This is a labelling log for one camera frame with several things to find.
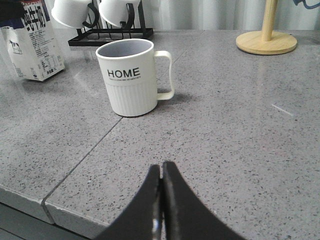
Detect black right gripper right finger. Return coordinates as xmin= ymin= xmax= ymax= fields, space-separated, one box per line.
xmin=162 ymin=161 xmax=244 ymax=240

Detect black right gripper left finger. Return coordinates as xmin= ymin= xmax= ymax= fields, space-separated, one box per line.
xmin=95 ymin=165 xmax=160 ymax=240

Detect cream ribbed HOME cup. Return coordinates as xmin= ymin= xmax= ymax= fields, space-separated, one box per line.
xmin=95 ymin=38 xmax=175 ymax=117

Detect whole milk carton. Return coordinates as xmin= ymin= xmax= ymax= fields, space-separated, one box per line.
xmin=0 ymin=0 xmax=65 ymax=82

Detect wooden mug tree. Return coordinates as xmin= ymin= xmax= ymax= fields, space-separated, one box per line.
xmin=235 ymin=0 xmax=298 ymax=56

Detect right white enamel mug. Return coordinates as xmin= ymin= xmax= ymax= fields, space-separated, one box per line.
xmin=98 ymin=0 xmax=141 ymax=30

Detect white enamel mug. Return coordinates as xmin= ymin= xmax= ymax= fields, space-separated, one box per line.
xmin=51 ymin=0 xmax=100 ymax=29
xmin=98 ymin=0 xmax=141 ymax=30

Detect left white enamel mug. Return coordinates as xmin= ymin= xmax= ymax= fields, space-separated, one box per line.
xmin=51 ymin=0 xmax=100 ymax=29

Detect black wire mug rack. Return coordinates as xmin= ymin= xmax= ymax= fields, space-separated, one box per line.
xmin=68 ymin=0 xmax=154 ymax=47

